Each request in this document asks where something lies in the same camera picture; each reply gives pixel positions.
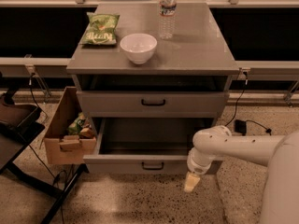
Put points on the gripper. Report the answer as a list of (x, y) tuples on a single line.
[(196, 167)]

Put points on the grey drawer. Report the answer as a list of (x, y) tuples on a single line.
[(141, 146), (152, 104)]

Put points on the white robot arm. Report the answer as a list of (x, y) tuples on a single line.
[(278, 153)]

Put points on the grey drawer cabinet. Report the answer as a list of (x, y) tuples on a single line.
[(195, 59)]

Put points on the grey top drawer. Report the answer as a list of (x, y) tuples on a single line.
[(152, 104)]

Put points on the black power adapter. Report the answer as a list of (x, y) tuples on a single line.
[(241, 126)]

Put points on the green snack bag in box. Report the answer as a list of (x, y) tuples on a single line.
[(77, 125)]

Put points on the brown cardboard box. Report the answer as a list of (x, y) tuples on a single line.
[(60, 147)]

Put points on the white ceramic bowl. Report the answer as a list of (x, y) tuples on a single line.
[(138, 48)]

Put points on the green chip bag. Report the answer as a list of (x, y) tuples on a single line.
[(101, 29)]

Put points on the clear plastic water bottle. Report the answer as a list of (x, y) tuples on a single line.
[(167, 12)]

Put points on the black cart frame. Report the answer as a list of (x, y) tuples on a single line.
[(10, 149)]

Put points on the grey wall rail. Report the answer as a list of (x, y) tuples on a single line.
[(56, 67)]

